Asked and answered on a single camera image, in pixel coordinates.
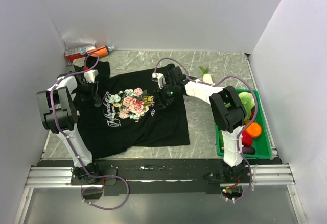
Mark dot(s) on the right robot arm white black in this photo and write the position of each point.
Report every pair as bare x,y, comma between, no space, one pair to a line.
227,109

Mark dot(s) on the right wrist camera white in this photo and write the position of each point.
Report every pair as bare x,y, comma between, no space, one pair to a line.
160,79

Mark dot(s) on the green plastic bin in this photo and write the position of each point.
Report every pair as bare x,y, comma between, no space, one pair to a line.
261,144

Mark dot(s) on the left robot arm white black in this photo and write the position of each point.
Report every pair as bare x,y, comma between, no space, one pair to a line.
60,116

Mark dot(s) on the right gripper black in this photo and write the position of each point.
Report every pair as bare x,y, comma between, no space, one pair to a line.
161,97

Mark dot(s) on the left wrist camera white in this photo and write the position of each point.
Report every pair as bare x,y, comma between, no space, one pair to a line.
89,75

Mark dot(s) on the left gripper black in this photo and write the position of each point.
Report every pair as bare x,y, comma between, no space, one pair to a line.
91,97

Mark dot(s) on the green toy lettuce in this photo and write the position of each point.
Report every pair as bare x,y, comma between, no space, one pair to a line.
248,102

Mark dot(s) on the black printed t-shirt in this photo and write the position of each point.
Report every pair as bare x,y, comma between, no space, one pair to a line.
128,115

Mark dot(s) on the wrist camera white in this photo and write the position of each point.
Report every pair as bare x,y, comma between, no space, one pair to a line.
89,75
160,79

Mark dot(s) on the orange black cylinder tool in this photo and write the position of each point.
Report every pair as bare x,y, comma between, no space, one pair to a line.
101,51

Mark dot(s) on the orange toy fruit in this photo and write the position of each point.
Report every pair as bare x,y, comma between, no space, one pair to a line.
254,130

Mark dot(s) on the red toy pepper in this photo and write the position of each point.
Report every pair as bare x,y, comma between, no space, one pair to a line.
247,135

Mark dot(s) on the clear plastic bag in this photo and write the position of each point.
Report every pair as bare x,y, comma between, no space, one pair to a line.
73,40

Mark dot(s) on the red white toothpaste box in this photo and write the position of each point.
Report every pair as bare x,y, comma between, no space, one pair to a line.
79,52

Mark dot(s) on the white toy radish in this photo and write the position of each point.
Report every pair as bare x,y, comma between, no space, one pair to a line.
207,78

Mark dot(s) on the purple toy eggplant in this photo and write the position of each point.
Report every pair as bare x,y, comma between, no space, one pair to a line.
249,150

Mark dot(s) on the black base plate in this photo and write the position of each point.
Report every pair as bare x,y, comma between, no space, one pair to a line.
151,176

